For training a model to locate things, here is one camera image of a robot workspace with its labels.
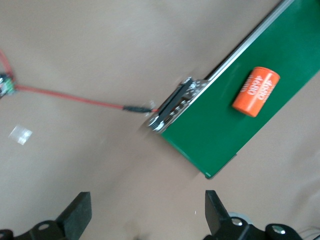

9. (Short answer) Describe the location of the orange cylinder 4680 print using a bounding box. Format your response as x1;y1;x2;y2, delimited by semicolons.
231;66;281;118

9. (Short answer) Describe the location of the red wire with black connector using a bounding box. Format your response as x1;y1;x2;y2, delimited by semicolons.
0;48;15;81

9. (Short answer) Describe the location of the red black motor cable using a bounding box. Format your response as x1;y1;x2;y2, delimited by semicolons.
14;84;161;115

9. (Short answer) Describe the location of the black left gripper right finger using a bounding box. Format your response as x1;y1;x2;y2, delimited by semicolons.
204;189;305;240

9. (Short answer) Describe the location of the green conveyor belt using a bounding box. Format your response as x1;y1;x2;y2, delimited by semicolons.
146;0;320;180

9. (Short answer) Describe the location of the small controller circuit board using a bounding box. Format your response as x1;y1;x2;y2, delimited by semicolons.
0;72;16;97

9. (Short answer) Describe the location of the clear tape patch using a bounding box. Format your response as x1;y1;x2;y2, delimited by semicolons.
8;124;34;145

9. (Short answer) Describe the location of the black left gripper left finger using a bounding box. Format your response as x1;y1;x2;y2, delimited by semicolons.
14;191;93;240

